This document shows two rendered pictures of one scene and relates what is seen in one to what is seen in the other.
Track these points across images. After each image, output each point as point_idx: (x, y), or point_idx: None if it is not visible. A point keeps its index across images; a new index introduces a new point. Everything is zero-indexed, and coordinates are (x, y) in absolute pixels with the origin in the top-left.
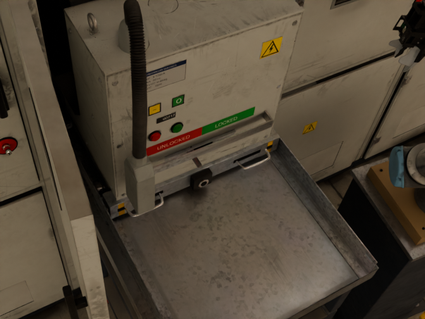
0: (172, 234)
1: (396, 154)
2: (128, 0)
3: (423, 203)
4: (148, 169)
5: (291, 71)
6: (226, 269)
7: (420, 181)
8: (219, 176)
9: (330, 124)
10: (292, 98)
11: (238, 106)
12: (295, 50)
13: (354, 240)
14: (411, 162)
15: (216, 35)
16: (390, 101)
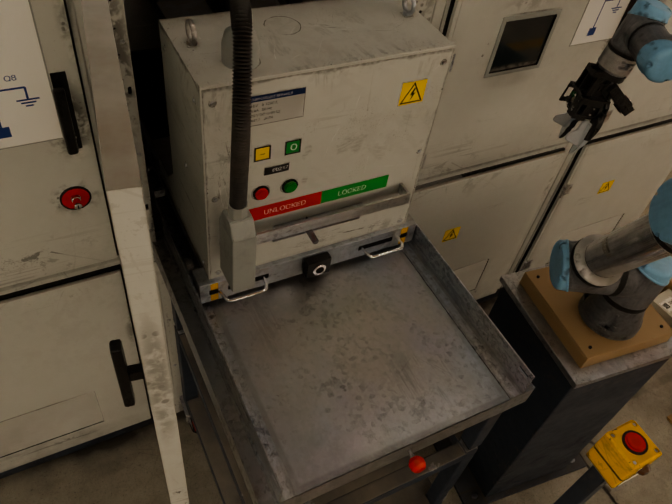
0: (276, 328)
1: (560, 248)
2: None
3: (590, 317)
4: (249, 227)
5: (434, 154)
6: (340, 375)
7: (591, 280)
8: (340, 266)
9: (475, 233)
10: (433, 191)
11: (367, 170)
12: (439, 126)
13: (505, 350)
14: (579, 256)
15: (345, 60)
16: (546, 215)
